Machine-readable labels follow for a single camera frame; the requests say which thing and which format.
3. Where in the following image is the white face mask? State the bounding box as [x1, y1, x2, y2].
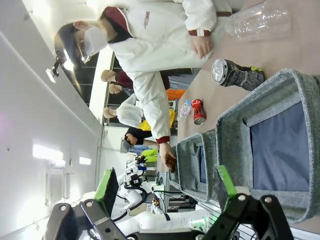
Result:
[83, 24, 109, 57]

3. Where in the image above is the small pink-label plastic bottle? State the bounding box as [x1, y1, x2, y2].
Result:
[177, 99, 193, 123]

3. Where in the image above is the person's right hand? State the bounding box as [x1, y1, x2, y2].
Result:
[158, 142, 177, 166]

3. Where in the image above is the bystander in white top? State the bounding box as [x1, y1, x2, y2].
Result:
[116, 93, 144, 126]

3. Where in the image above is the person in white jacket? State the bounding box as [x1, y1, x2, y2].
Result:
[86, 0, 233, 146]

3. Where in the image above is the grey fabric basket for plastic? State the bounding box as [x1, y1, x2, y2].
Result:
[175, 131, 219, 204]

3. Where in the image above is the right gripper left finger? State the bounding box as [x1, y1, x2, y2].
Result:
[41, 167, 126, 240]

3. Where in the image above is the brown glass bottle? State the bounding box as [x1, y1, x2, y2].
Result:
[165, 153, 177, 174]

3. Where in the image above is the crushed black Pepsi can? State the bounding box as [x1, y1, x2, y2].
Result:
[211, 58, 266, 92]

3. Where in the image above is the person's right forearm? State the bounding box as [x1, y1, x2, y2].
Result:
[132, 71, 173, 145]

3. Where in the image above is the grey fabric basket for bottles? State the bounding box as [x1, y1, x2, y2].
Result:
[168, 159, 181, 191]

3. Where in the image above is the ceiling air vent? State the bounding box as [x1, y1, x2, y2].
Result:
[45, 169, 65, 206]

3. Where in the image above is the grey fabric basket for cans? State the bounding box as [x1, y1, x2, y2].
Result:
[215, 68, 320, 225]

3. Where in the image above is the person's left forearm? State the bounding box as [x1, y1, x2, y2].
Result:
[181, 0, 218, 38]

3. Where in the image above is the crushed red can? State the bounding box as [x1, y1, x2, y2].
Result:
[190, 98, 207, 126]

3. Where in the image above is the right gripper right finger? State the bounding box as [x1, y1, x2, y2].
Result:
[202, 164, 295, 240]

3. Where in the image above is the bystander in black top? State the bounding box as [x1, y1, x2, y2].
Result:
[124, 126, 154, 146]

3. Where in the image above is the large clear plastic bottle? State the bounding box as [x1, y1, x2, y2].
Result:
[224, 0, 294, 40]

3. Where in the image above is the white camera on black mount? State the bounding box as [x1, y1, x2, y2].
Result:
[45, 56, 61, 84]

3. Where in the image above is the person's left hand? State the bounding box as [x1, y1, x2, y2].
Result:
[191, 34, 214, 60]

